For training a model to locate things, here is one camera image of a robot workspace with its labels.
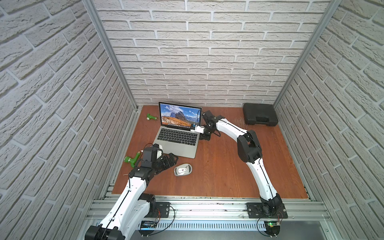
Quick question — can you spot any right controller board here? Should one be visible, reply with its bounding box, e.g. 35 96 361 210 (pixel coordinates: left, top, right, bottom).
265 222 281 238

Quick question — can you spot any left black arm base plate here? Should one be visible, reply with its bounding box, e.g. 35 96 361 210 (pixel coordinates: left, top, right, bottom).
145 202 171 219

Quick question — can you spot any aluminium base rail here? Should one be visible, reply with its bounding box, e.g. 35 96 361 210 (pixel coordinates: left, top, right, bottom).
86 191 332 232

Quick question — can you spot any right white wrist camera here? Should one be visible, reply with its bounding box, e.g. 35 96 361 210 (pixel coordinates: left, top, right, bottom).
191 124 206 134

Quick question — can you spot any controller board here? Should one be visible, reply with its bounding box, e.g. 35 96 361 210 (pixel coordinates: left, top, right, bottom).
139 221 158 237
265 222 281 238

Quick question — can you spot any left aluminium corner post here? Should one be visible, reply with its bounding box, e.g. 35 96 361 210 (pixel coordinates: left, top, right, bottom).
83 0 138 112

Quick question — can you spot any white wireless mouse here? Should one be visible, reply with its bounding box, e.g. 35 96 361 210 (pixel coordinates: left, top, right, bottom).
174 164 193 177

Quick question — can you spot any right aluminium corner post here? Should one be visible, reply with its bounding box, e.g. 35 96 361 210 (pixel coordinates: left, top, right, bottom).
273 0 342 108

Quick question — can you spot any small green toy drill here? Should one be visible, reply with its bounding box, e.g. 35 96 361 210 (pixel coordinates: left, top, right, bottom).
146 114 158 121

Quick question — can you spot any aluminium corner post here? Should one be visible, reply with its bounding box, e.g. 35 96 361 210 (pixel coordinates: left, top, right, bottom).
273 0 342 108
83 0 138 112

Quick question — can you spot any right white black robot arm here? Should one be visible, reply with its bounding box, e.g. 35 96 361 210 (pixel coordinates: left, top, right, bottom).
195 111 283 217

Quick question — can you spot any left controller board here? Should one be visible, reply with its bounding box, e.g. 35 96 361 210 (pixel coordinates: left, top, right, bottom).
139 221 158 237

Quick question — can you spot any silver open laptop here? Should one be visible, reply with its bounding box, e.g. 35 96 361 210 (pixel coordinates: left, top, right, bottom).
154 102 202 159

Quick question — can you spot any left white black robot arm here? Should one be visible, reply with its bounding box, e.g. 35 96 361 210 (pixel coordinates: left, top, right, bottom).
85 144 179 240

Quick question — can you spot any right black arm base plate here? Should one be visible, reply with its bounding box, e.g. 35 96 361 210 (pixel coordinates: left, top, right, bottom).
246 203 288 220

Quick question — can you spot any black plastic tool case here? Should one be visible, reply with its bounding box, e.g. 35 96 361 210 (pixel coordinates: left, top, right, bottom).
243 103 279 127

